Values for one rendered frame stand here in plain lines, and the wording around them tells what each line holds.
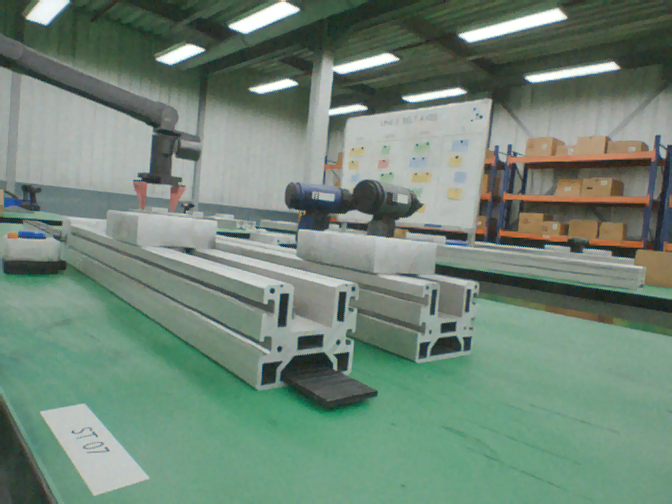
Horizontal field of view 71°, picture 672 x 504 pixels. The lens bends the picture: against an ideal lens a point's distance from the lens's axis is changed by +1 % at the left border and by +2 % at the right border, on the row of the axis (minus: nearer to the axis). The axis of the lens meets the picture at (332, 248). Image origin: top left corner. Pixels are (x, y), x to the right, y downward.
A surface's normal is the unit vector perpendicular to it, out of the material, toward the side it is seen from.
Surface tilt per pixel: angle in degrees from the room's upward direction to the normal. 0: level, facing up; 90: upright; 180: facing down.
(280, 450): 0
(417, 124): 90
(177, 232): 90
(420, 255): 90
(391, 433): 0
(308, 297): 90
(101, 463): 0
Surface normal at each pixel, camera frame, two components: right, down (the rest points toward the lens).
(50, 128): 0.68, 0.11
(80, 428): 0.10, -0.99
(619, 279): -0.70, -0.03
